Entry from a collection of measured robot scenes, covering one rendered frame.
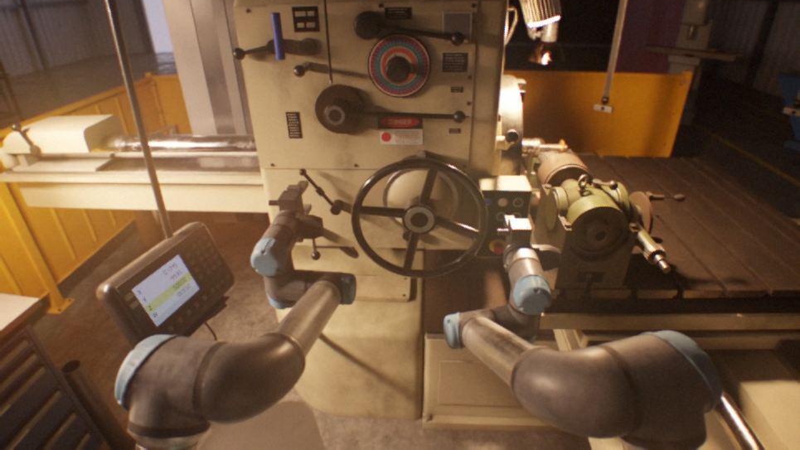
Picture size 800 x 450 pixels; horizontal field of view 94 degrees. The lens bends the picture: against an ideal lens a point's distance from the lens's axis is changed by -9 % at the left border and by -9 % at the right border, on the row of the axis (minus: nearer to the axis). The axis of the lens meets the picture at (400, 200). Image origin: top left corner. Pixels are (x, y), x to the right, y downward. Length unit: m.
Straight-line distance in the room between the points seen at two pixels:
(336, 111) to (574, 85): 2.95
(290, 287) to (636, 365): 0.71
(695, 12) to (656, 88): 3.10
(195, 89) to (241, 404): 1.75
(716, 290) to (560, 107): 2.54
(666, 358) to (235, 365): 0.58
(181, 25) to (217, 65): 0.23
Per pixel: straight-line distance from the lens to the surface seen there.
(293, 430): 2.29
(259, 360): 0.65
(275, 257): 0.92
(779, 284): 1.88
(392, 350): 1.86
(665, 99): 4.25
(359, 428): 2.24
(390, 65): 1.11
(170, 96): 4.42
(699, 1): 7.16
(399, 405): 2.16
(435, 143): 1.26
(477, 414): 2.22
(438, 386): 2.02
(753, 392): 1.86
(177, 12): 2.16
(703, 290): 1.68
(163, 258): 1.21
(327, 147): 1.30
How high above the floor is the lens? 1.89
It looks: 28 degrees down
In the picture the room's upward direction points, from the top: 1 degrees counter-clockwise
